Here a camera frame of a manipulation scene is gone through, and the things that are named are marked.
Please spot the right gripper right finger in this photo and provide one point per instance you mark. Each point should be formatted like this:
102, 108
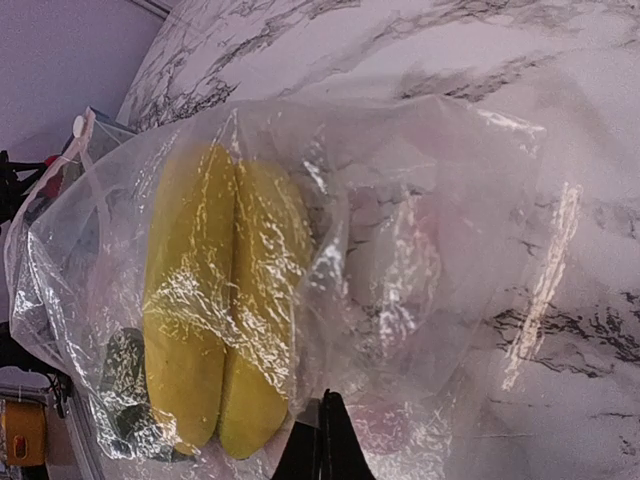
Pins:
342, 456

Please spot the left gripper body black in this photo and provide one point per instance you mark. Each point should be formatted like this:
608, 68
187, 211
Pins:
16, 179

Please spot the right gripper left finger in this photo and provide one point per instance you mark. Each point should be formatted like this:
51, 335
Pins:
302, 456

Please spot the dark green fake vegetable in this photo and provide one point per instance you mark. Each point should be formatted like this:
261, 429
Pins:
129, 428

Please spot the clear zip top bag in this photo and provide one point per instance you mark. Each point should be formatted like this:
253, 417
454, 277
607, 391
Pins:
415, 210

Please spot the yellow fake banana bunch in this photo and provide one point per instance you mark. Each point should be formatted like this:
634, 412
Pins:
229, 243

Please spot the pink red fake fruit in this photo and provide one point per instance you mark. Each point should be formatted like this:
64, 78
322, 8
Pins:
53, 185

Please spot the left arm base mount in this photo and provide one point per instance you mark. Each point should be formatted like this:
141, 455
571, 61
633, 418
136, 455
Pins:
14, 355

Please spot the left aluminium frame post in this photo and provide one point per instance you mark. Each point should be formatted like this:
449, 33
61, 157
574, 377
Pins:
156, 7

